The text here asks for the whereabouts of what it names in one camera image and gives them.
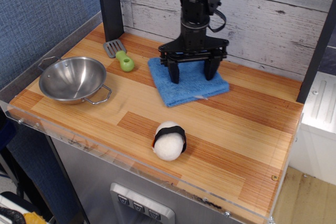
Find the dark left frame post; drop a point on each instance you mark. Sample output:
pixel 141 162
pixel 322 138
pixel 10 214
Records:
pixel 112 19

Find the steel bowl with handles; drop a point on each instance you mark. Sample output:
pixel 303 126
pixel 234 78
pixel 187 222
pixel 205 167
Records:
pixel 74 80

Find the clear acrylic table guard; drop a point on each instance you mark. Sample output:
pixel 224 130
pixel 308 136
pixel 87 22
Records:
pixel 234 160

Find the green handled toy spatula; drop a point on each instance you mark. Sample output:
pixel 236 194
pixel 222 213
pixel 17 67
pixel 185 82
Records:
pixel 115 49

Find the white plush sushi toy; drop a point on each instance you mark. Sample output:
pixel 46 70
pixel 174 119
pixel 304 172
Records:
pixel 169 141

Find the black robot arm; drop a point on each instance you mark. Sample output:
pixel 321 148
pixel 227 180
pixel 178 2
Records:
pixel 198 12

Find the silver button control panel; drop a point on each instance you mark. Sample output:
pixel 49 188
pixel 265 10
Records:
pixel 141 204

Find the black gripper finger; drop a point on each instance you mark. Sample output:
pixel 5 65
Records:
pixel 210 67
pixel 173 71

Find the dark right frame post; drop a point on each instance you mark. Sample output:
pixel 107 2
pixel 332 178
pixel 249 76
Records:
pixel 316 59

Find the yellow black object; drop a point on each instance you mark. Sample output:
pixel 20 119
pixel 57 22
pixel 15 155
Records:
pixel 16 217

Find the white ribbed cabinet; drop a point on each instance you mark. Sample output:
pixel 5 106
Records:
pixel 313 151

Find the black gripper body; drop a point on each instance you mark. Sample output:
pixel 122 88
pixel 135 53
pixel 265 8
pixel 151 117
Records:
pixel 194 45

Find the dark frame post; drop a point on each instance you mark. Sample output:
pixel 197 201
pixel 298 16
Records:
pixel 112 19
pixel 316 59

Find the blue towel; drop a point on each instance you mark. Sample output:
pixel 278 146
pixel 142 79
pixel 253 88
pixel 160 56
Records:
pixel 192 83

